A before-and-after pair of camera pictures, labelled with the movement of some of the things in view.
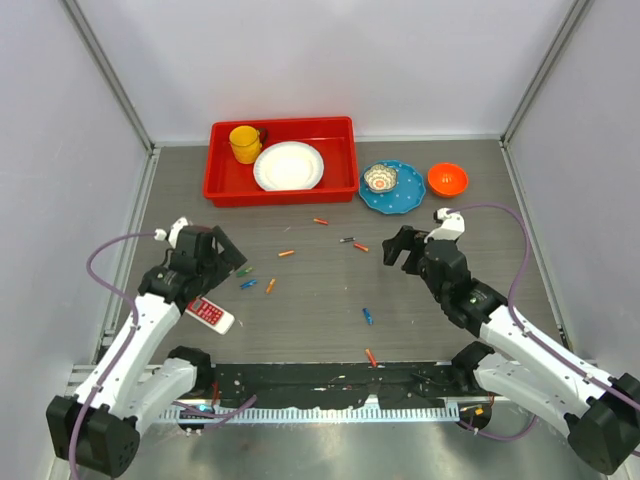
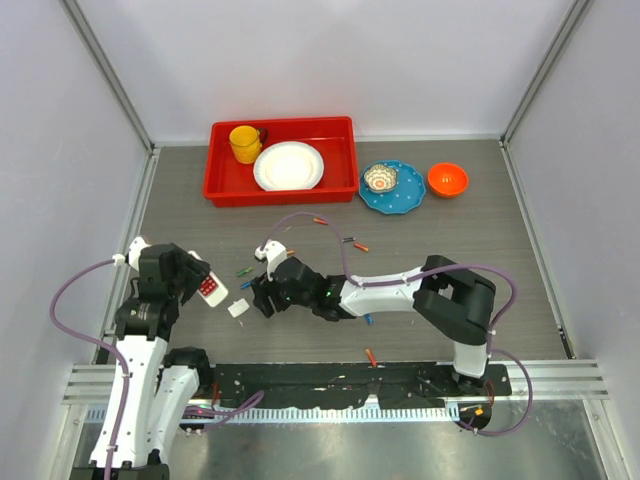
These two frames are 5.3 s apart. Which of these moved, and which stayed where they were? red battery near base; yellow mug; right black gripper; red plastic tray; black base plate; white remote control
Moved: white remote control; right black gripper
Stayed: black base plate; yellow mug; red plastic tray; red battery near base
